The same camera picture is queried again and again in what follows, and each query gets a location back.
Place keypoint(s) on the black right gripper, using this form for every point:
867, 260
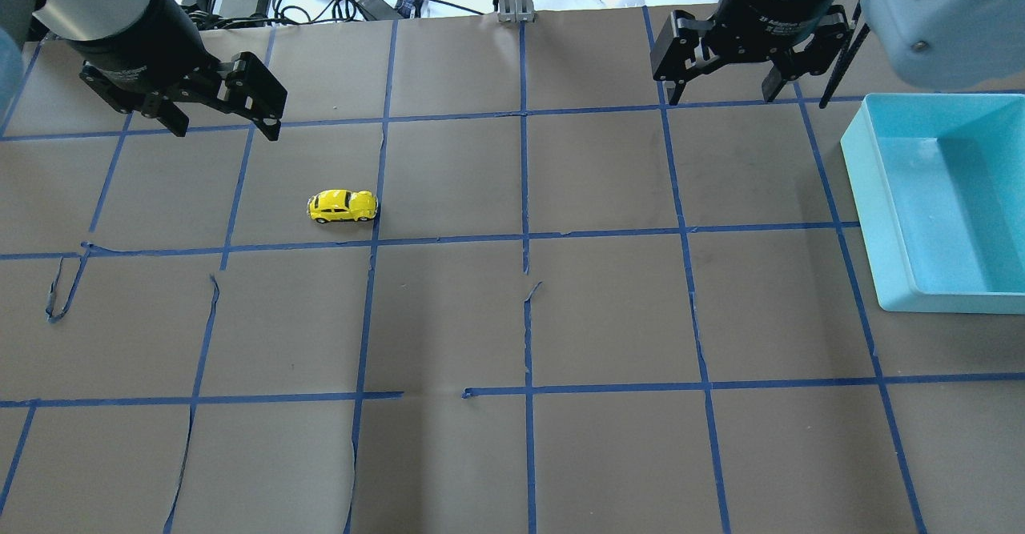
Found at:
767, 7

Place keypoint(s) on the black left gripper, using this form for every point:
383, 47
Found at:
150, 47

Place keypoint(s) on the yellow beetle toy car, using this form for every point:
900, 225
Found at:
334, 206

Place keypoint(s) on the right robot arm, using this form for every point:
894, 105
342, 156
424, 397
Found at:
930, 44

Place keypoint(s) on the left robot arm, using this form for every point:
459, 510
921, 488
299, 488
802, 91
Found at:
72, 20

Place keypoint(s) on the light blue plastic bin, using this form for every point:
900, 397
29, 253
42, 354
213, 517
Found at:
938, 184

